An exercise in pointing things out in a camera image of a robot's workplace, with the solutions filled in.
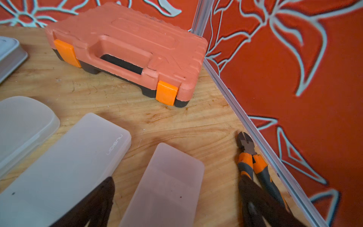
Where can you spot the translucent frosted pencil case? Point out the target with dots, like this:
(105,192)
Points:
(25,124)

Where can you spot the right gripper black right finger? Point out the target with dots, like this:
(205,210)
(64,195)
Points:
(258,207)

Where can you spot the orange handled pliers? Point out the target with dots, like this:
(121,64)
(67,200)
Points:
(251,164)

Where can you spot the orange plastic tool case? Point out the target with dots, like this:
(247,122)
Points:
(163,60)

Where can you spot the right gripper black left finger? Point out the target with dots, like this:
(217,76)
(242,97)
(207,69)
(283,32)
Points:
(92,211)

